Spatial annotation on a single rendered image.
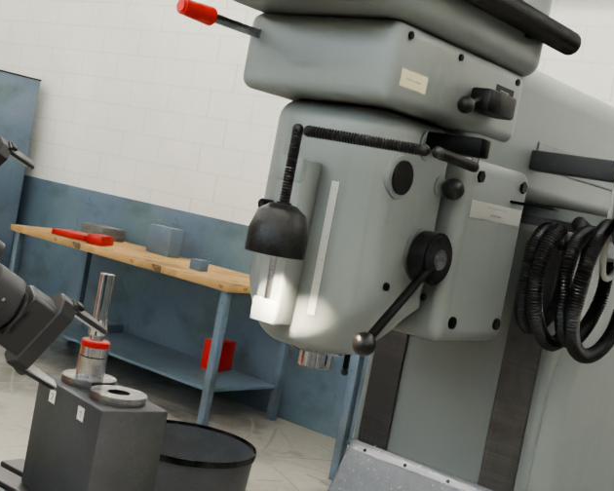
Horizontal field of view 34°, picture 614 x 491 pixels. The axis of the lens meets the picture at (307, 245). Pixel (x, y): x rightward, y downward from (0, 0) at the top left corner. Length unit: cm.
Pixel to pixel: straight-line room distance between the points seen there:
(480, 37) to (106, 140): 700
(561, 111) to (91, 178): 690
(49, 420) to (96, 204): 654
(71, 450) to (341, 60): 76
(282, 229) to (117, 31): 726
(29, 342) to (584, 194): 92
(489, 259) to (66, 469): 73
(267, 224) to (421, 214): 26
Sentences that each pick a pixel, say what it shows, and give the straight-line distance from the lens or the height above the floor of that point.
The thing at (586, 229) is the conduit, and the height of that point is 153.
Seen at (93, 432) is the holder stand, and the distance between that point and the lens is 160.
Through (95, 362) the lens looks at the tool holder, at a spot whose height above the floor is 117.
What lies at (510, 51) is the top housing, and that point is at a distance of 143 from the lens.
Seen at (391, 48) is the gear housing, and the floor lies 169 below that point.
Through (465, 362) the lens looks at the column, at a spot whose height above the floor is 128.
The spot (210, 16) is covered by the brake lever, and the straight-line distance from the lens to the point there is 127.
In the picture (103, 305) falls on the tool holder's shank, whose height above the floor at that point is 126.
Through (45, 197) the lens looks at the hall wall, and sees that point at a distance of 874.
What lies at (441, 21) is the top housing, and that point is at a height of 174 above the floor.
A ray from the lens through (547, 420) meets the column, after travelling 165.
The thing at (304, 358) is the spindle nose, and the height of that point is 129.
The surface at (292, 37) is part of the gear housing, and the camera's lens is 131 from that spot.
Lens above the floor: 151
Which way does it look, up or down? 3 degrees down
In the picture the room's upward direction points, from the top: 11 degrees clockwise
